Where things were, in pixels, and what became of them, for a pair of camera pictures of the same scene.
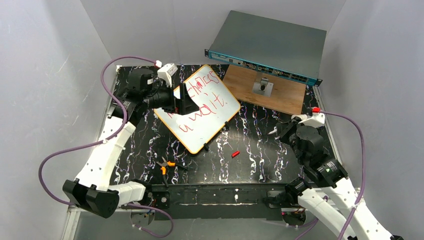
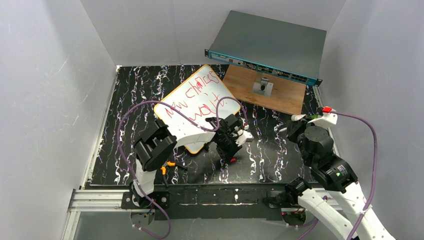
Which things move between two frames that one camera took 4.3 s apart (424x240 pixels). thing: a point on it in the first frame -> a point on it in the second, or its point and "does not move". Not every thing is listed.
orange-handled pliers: x=163 y=168 does not move
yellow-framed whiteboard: x=217 y=106 does not move
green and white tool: x=300 y=116 does not move
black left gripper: x=182 y=98 -> x=224 y=145
